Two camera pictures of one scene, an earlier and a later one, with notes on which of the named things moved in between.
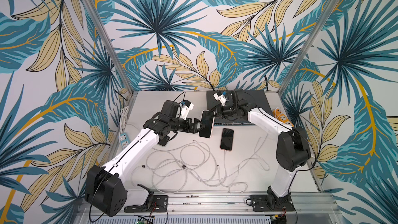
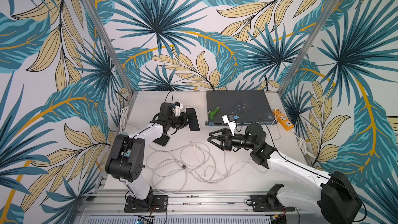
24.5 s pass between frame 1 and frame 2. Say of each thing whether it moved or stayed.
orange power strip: stayed
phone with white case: moved
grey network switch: stayed
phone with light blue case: stayed
